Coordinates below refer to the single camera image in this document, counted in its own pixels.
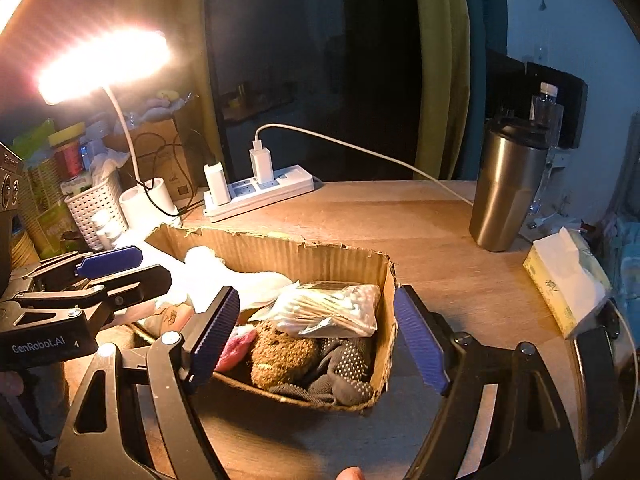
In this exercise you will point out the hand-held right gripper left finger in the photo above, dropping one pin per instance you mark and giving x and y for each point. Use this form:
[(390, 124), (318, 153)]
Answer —
[(215, 335)]

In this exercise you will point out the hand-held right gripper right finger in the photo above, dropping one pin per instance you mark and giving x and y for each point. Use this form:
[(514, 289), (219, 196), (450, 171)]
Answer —
[(420, 340)]

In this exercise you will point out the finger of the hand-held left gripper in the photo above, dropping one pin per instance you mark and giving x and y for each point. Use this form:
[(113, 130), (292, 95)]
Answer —
[(140, 280), (110, 260)]

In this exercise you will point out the pink knitted pouch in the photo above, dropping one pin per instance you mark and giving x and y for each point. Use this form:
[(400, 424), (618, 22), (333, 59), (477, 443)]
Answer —
[(235, 350)]

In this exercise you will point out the beige printed cloth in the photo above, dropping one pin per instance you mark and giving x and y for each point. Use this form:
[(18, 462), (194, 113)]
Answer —
[(172, 320)]

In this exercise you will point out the white cloth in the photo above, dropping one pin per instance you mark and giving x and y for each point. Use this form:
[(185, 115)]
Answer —
[(202, 262)]

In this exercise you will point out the grey dotted socks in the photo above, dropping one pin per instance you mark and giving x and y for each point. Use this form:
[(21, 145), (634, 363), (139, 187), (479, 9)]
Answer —
[(345, 370)]

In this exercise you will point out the cotton swab pack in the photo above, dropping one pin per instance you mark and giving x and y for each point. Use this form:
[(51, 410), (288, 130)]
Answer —
[(330, 310)]

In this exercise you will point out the brown cardboard box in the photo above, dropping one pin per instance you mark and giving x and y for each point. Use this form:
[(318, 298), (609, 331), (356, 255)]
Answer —
[(350, 260)]

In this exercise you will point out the person's left hand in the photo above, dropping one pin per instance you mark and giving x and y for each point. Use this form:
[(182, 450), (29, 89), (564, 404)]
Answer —
[(10, 384)]

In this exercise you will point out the person's right hand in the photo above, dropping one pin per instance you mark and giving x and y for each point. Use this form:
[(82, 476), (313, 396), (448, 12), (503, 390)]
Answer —
[(350, 474)]

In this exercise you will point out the white pill bottle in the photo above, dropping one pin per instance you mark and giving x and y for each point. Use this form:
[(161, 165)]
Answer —
[(101, 220), (114, 236)]

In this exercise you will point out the white plastic basket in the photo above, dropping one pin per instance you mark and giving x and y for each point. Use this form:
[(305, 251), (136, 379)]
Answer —
[(95, 205)]

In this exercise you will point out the white desk lamp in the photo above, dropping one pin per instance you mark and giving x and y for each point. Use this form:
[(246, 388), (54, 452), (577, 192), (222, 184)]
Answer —
[(145, 200)]

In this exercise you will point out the green printed package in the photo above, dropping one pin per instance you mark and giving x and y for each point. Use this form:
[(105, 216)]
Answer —
[(52, 220)]

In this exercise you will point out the white plastic bags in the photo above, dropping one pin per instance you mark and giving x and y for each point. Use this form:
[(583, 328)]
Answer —
[(110, 162)]

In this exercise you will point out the red jar yellow lid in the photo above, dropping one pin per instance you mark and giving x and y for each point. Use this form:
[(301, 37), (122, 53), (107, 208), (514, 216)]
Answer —
[(69, 152)]

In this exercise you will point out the brown paper bag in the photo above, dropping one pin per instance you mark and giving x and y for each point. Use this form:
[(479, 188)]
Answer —
[(170, 160)]

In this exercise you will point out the white square charger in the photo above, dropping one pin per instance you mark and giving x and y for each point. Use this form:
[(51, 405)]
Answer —
[(216, 185)]

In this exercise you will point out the white power strip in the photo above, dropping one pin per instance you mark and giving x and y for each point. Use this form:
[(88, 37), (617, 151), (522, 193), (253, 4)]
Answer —
[(270, 192)]

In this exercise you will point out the yellow tissue box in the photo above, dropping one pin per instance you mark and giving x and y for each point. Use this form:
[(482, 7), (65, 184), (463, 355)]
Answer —
[(565, 285)]

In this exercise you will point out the steel tumbler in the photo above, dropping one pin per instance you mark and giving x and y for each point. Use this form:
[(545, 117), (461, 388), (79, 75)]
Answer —
[(507, 190)]

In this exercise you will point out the blue blanket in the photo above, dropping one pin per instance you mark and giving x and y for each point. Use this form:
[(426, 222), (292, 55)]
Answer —
[(622, 255)]

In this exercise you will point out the clear water bottle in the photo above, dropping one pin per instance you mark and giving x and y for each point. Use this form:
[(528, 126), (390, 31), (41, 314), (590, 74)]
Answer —
[(547, 105)]

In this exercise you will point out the black appliance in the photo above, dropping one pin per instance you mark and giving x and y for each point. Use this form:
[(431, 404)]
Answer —
[(515, 85)]

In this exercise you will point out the green curtain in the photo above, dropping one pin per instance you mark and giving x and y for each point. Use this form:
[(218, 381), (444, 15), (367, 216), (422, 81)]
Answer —
[(442, 60)]

